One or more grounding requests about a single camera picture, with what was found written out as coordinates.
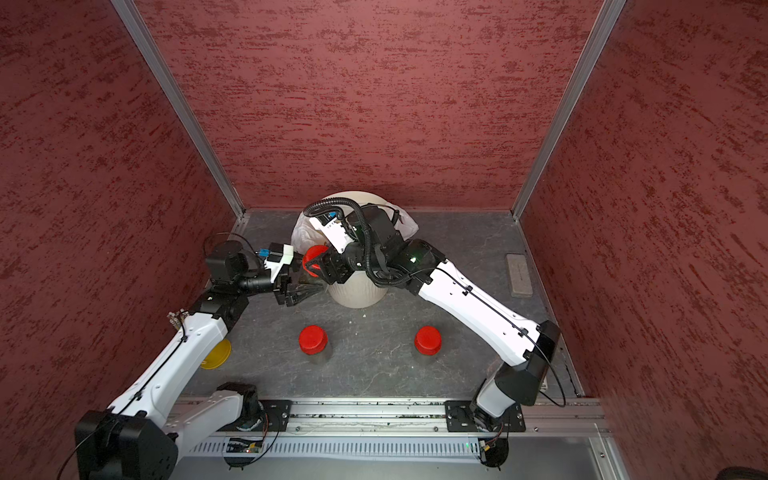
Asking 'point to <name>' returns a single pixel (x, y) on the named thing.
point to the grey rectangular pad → (519, 276)
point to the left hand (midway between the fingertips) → (319, 278)
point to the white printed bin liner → (307, 238)
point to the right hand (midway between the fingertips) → (320, 263)
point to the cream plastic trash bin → (359, 290)
